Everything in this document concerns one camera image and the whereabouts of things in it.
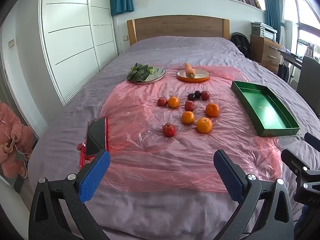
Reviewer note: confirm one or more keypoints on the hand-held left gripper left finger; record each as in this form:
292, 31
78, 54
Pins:
96, 175

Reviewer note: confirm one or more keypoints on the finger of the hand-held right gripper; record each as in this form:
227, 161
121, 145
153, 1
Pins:
292, 161
313, 142

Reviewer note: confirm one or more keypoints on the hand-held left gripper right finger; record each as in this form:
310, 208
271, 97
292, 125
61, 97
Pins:
226, 177

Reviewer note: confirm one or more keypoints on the orange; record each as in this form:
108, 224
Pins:
173, 102
188, 117
212, 110
204, 125

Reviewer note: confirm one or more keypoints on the green rectangular tray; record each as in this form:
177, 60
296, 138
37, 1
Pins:
262, 105

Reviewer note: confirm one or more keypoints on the small red apple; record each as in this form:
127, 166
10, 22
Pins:
162, 101
169, 129
189, 105
205, 95

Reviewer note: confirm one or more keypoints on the dark purple plum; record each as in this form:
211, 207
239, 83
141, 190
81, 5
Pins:
191, 96
197, 94

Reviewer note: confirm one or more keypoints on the smartphone in red case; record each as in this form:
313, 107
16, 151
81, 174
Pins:
96, 135

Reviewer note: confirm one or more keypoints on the pink plastic sheet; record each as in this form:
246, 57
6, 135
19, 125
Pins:
150, 155

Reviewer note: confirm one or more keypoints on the dark grey chair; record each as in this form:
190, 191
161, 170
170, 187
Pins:
308, 77

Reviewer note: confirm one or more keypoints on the dark hanging bag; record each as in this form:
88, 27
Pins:
283, 71

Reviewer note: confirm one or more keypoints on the desk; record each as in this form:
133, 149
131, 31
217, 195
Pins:
291, 53

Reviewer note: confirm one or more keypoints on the wooden drawer cabinet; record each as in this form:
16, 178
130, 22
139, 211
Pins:
265, 50

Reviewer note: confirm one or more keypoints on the orange rimmed plate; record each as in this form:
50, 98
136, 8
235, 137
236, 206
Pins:
202, 74

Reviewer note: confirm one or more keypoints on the green bok choy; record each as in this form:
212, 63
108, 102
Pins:
138, 72

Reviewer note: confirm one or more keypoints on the carrot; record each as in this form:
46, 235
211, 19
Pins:
188, 69

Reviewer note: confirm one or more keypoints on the patterned white plate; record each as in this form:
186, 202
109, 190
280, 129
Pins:
157, 73

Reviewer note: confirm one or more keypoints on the grey white printer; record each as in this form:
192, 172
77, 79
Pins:
262, 30

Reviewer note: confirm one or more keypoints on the black backpack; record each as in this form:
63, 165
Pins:
240, 42

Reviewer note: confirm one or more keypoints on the window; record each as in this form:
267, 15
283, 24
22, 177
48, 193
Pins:
306, 15

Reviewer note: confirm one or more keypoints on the bed with purple sheet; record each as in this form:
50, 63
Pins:
175, 50

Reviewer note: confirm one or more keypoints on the white wardrobe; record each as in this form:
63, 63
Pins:
72, 30

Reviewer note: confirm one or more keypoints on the wooden headboard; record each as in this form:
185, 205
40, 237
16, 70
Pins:
175, 27

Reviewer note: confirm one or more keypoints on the wall switch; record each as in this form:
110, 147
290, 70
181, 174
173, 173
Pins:
11, 43

